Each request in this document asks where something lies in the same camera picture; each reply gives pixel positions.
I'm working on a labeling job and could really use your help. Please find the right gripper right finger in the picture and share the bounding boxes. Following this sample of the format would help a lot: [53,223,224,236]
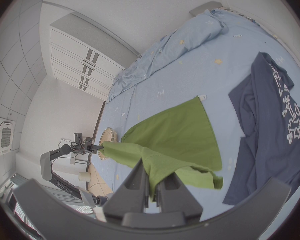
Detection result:
[156,171,203,221]

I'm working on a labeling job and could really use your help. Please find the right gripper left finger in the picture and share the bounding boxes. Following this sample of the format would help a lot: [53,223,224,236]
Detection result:
[103,158,149,221]

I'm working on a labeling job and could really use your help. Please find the green shorts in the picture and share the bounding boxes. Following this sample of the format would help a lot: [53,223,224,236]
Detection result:
[101,96,223,202]

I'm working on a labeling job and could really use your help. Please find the white small table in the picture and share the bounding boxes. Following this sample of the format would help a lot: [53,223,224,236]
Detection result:
[70,156,91,165]

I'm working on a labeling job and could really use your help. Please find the round woven basket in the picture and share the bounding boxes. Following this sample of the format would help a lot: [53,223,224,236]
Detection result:
[97,127,117,161]

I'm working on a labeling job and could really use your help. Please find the ceiling air conditioner vent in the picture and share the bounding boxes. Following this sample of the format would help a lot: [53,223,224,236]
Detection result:
[0,118,15,156]

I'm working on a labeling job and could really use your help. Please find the window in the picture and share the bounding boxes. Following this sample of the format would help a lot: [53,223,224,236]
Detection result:
[0,174,39,234]

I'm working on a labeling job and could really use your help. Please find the white wardrobe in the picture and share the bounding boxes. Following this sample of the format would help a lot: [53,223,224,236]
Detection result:
[49,13,140,102]

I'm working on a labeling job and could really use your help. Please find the bed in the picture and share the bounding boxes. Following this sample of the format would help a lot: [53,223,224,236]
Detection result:
[90,8,300,219]

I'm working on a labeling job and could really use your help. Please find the dark blue printed T-shirt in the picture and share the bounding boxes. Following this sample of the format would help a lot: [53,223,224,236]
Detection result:
[222,51,300,204]

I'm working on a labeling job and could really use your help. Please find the pale blue quilt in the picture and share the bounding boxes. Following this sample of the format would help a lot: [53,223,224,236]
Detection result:
[107,9,228,102]

